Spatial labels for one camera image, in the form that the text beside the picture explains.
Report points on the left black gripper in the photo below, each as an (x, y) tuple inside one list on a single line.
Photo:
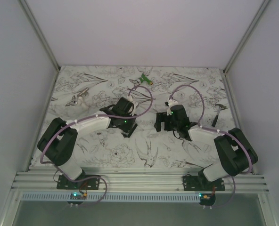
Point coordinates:
[(127, 127)]

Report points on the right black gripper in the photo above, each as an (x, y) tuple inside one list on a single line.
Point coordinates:
[(162, 117)]

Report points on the black fuse box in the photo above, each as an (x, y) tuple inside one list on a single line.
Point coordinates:
[(129, 132)]

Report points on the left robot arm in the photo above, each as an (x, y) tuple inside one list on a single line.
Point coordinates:
[(59, 139)]

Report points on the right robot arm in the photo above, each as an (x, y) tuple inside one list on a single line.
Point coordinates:
[(235, 153)]

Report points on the floral patterned mat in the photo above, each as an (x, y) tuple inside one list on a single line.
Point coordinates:
[(197, 89)]

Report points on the green toy tool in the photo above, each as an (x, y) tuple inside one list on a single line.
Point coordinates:
[(144, 78)]

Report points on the small hammer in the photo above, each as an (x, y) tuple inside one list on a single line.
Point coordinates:
[(220, 108)]

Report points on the silver white small tool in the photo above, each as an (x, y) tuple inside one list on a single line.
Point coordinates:
[(78, 98)]

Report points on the right controller board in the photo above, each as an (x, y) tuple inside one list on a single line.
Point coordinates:
[(207, 200)]

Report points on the controller board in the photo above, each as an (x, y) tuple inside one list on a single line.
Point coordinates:
[(76, 199), (207, 200)]

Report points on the left controller board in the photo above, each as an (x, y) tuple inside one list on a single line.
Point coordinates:
[(76, 199)]

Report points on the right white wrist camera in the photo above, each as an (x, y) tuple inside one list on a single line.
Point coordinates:
[(170, 103)]

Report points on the aluminium rail frame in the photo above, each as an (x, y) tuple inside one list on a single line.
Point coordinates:
[(142, 180)]

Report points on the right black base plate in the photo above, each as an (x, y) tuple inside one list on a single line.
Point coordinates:
[(194, 183)]

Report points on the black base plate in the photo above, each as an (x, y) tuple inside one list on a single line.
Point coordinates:
[(90, 184), (194, 183)]

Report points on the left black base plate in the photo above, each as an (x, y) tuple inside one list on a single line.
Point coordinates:
[(90, 184)]

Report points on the white slotted cable duct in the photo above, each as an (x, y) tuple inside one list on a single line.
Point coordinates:
[(114, 197)]

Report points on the right frame post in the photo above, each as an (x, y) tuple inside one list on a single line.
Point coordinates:
[(252, 26)]

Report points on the frame post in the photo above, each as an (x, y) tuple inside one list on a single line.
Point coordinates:
[(35, 25), (252, 26)]

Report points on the left frame post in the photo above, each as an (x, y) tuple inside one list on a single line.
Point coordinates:
[(35, 25)]

